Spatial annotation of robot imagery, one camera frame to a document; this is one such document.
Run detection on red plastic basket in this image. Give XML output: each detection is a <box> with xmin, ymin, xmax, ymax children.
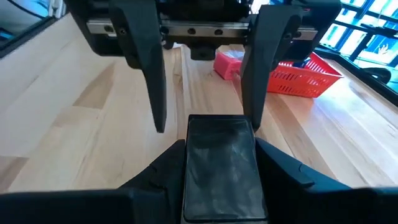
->
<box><xmin>266</xmin><ymin>52</ymin><xmax>345</xmax><ymax>99</ymax></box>

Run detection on black table clamp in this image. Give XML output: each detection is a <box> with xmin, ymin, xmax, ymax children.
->
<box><xmin>363</xmin><ymin>67</ymin><xmax>392</xmax><ymax>85</ymax></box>

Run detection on silver aluminium extrusion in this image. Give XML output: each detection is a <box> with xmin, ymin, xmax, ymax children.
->
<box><xmin>49</xmin><ymin>0</ymin><xmax>67</xmax><ymax>19</ymax></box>

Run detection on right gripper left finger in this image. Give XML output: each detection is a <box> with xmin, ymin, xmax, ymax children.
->
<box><xmin>0</xmin><ymin>139</ymin><xmax>187</xmax><ymax>224</ymax></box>

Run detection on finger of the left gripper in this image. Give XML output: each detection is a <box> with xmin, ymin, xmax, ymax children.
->
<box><xmin>240</xmin><ymin>4</ymin><xmax>304</xmax><ymax>132</ymax></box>
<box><xmin>108</xmin><ymin>0</ymin><xmax>168</xmax><ymax>134</ymax></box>

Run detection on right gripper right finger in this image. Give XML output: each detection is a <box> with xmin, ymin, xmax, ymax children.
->
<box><xmin>254</xmin><ymin>138</ymin><xmax>398</xmax><ymax>224</ymax></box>

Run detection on black power bank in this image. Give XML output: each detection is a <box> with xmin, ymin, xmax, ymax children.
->
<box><xmin>182</xmin><ymin>114</ymin><xmax>269</xmax><ymax>224</ymax></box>

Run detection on pink wall charger block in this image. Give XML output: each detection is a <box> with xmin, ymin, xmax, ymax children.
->
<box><xmin>213</xmin><ymin>51</ymin><xmax>245</xmax><ymax>81</ymax></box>

